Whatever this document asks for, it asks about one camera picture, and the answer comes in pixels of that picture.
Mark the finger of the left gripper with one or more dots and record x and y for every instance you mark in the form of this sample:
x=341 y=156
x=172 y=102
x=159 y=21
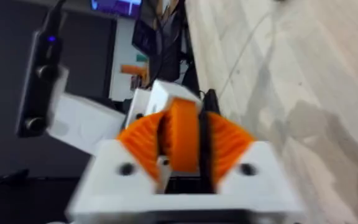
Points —
x=169 y=91

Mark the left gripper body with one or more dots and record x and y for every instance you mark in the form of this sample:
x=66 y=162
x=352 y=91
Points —
x=82 y=121

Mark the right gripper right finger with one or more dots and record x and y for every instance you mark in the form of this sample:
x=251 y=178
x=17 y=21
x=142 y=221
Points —
x=253 y=177

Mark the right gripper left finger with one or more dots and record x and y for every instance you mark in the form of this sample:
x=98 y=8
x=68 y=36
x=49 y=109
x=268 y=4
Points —
x=113 y=174

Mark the orange ribbed wedge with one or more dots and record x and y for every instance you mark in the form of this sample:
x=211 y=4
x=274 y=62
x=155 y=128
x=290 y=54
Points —
x=182 y=137

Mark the left wrist upright plate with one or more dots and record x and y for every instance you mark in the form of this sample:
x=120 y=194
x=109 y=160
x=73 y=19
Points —
x=25 y=99

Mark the computer monitor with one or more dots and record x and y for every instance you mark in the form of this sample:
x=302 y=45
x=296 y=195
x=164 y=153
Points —
x=117 y=7

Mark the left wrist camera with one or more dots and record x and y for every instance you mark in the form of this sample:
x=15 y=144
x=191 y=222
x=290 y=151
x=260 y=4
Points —
x=47 y=93

